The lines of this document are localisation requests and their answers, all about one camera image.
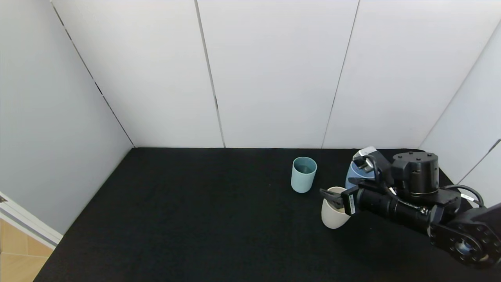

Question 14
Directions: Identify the black camera cable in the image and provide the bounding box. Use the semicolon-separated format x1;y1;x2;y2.
364;155;396;193

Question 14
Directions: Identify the black cable with white label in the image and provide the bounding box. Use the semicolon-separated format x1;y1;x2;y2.
442;184;486;208

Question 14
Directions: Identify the white floor trim strip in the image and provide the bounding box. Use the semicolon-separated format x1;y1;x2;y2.
0;192;63;249

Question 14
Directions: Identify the black table cloth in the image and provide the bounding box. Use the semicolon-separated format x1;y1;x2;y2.
33;148;501;282

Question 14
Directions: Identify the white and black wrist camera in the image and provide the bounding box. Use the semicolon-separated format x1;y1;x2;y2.
352;146;390;174

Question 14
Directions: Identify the light blue plastic cup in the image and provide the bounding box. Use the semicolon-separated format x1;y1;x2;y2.
345;160;376;190

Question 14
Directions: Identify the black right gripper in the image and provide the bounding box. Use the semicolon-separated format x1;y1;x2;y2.
319;185;391;218

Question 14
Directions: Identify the cream plastic cup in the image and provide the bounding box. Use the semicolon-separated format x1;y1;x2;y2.
321;187;351;229

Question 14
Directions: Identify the teal plastic cup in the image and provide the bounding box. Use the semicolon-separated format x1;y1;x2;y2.
290;157;317;193

